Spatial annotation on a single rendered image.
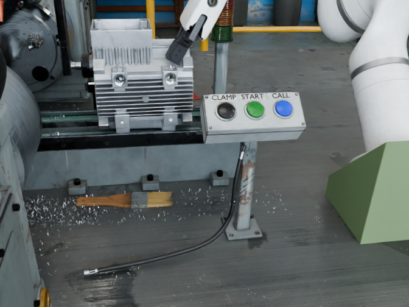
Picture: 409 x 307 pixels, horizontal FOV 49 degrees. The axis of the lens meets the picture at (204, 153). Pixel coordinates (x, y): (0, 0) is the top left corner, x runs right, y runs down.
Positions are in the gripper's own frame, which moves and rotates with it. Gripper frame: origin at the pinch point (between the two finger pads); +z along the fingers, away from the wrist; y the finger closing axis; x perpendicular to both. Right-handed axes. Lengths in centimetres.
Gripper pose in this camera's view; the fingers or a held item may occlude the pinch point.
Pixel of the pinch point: (176, 52)
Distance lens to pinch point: 92.8
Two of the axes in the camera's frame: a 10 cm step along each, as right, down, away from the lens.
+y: -1.5, -4.8, 8.6
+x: -8.4, -4.0, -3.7
